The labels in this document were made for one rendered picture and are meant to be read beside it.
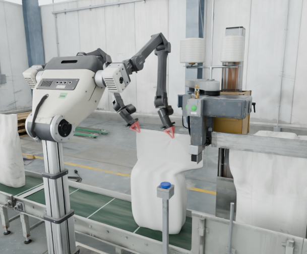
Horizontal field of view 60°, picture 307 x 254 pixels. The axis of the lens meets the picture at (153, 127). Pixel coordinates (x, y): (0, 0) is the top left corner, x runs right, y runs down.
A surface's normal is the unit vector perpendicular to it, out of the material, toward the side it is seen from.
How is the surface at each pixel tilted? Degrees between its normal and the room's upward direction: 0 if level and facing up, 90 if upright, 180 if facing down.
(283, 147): 90
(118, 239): 90
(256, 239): 90
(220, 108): 90
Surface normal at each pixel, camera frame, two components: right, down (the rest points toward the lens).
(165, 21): -0.47, 0.19
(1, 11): 0.89, 0.09
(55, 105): -0.36, -0.48
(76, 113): 0.58, 0.55
